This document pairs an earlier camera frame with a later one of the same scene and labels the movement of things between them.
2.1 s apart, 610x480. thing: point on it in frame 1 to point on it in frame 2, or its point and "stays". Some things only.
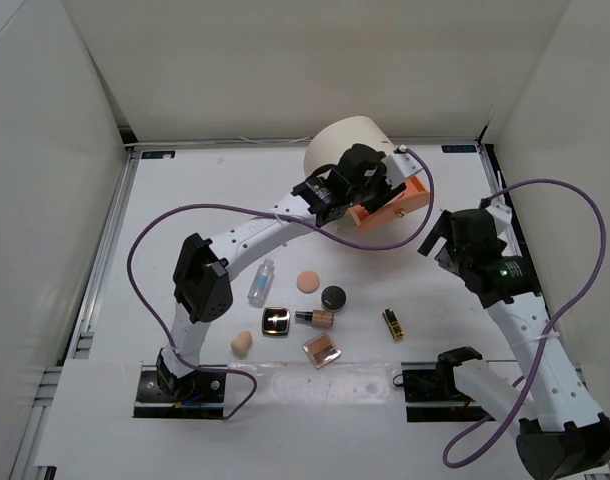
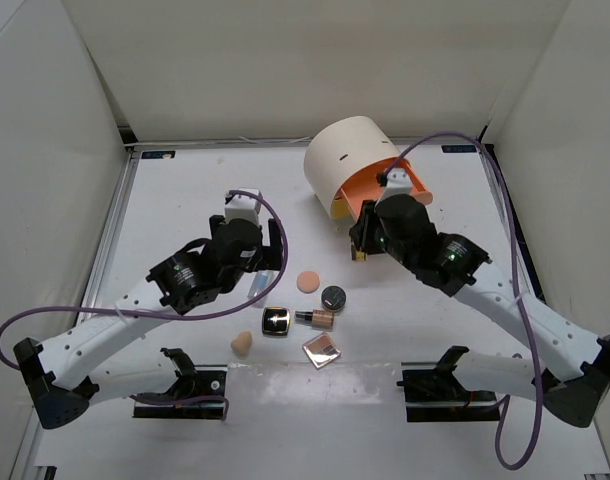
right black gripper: [442, 229] to [362, 230]
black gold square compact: [275, 321] stays
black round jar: [333, 298] stays
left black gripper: [380, 201] to [275, 245]
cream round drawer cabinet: [331, 142] stays
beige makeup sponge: [242, 343] stays
